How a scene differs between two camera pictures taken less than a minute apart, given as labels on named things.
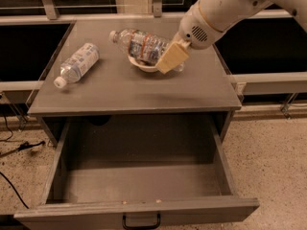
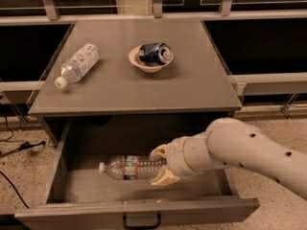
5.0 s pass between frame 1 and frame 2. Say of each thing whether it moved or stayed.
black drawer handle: stayed
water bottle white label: stayed
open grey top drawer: stayed
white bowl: stayed
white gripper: moved
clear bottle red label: moved
